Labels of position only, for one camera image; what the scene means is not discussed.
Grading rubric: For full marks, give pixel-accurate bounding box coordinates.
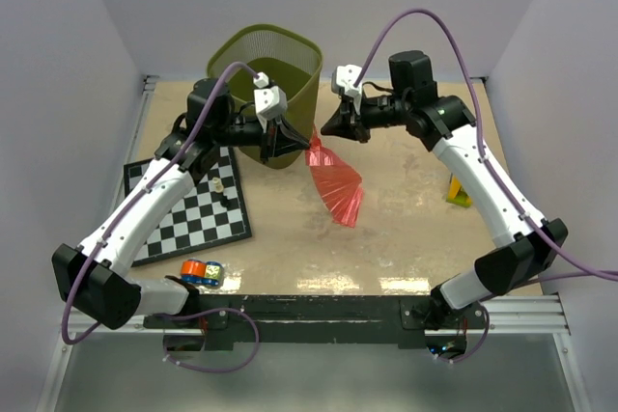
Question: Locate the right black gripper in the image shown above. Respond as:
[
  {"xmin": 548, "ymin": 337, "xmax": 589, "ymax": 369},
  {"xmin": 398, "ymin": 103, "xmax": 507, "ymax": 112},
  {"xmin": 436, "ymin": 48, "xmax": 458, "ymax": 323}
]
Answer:
[{"xmin": 322, "ymin": 90, "xmax": 411, "ymax": 144}]

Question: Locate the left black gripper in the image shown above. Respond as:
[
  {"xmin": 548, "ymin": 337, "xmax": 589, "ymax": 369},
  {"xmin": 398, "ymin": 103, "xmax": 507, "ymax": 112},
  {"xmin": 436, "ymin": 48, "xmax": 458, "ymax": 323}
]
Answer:
[{"xmin": 213, "ymin": 111, "xmax": 310, "ymax": 164}]

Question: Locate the red plastic trash bag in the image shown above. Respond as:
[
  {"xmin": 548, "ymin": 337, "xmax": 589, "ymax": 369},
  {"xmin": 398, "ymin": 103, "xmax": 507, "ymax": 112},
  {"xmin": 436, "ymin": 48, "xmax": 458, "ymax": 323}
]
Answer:
[{"xmin": 305, "ymin": 127, "xmax": 364, "ymax": 228}]

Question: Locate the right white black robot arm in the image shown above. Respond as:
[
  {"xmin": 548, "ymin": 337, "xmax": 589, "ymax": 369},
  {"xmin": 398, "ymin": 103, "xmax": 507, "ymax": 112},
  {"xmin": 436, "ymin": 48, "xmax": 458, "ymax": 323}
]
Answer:
[{"xmin": 321, "ymin": 50, "xmax": 568, "ymax": 328}]

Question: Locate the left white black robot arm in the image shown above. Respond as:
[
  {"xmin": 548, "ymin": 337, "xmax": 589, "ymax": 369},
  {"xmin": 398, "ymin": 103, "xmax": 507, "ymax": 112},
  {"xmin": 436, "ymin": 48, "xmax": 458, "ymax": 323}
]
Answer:
[{"xmin": 51, "ymin": 74, "xmax": 309, "ymax": 329}]

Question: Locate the olive green mesh trash bin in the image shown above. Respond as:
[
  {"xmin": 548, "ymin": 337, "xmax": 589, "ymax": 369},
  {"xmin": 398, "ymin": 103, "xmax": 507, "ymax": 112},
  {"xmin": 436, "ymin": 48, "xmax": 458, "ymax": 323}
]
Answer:
[{"xmin": 206, "ymin": 24, "xmax": 323, "ymax": 170}]

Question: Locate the cream chess piece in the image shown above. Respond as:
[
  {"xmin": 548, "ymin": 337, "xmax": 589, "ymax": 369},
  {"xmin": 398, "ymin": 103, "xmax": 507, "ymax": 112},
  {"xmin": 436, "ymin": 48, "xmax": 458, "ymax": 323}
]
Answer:
[{"xmin": 211, "ymin": 178, "xmax": 225, "ymax": 193}]

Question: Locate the black chess piece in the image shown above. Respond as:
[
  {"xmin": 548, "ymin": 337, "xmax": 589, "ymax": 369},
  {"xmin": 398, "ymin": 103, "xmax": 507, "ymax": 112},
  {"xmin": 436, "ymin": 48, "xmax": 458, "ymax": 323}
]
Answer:
[{"xmin": 220, "ymin": 194, "xmax": 230, "ymax": 207}]

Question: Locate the black white chessboard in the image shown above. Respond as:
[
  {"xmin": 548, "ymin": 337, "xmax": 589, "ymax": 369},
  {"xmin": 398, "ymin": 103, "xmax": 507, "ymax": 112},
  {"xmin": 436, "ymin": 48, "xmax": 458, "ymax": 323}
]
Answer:
[{"xmin": 132, "ymin": 147, "xmax": 252, "ymax": 267}]

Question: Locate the colourful toy block stack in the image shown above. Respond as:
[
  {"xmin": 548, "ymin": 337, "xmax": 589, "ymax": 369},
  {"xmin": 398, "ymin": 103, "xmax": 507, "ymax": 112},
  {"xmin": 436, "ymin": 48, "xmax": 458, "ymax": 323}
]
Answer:
[{"xmin": 446, "ymin": 175, "xmax": 472, "ymax": 207}]

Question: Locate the orange blue toy car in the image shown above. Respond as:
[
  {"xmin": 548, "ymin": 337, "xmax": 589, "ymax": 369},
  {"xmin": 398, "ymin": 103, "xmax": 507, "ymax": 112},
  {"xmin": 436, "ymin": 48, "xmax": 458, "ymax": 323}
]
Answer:
[{"xmin": 180, "ymin": 260, "xmax": 223, "ymax": 288}]

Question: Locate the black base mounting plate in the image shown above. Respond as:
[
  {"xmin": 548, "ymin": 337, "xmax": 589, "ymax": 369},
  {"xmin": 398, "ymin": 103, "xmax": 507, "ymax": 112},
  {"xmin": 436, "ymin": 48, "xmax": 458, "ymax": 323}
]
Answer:
[{"xmin": 142, "ymin": 293, "xmax": 489, "ymax": 353}]

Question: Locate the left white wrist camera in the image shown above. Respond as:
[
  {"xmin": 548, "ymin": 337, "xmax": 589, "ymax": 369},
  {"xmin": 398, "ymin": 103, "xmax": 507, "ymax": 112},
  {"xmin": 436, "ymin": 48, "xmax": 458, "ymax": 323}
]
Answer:
[{"xmin": 253, "ymin": 72, "xmax": 288, "ymax": 131}]

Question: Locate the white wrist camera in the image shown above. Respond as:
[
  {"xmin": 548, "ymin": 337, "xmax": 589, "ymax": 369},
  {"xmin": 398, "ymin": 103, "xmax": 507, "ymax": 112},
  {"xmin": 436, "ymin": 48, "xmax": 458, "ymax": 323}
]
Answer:
[
  {"xmin": 331, "ymin": 65, "xmax": 362, "ymax": 112},
  {"xmin": 253, "ymin": 72, "xmax": 288, "ymax": 131}
]

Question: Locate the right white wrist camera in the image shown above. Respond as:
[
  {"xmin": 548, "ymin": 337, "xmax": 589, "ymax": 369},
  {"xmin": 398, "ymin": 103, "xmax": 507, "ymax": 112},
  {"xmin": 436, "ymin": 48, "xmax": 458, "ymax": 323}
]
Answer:
[{"xmin": 331, "ymin": 65, "xmax": 362, "ymax": 112}]

